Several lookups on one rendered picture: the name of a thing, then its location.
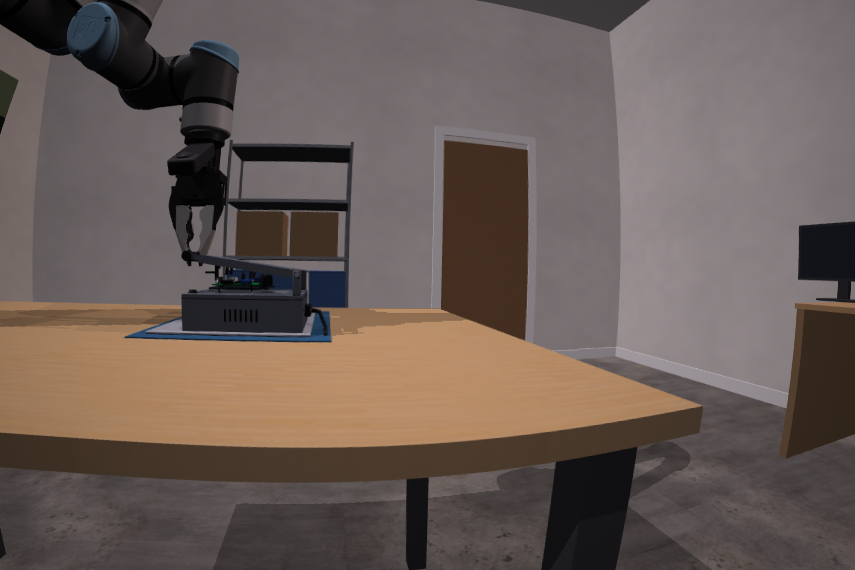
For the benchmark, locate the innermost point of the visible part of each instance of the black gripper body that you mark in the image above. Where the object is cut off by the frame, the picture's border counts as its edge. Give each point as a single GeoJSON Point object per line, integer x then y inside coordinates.
{"type": "Point", "coordinates": [202, 185]}

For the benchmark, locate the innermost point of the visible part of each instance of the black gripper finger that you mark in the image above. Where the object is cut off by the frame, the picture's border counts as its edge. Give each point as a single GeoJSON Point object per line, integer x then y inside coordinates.
{"type": "Point", "coordinates": [181, 216]}
{"type": "Point", "coordinates": [209, 217]}

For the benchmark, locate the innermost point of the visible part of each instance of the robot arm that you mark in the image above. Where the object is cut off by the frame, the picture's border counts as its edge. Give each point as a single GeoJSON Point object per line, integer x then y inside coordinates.
{"type": "Point", "coordinates": [108, 37]}

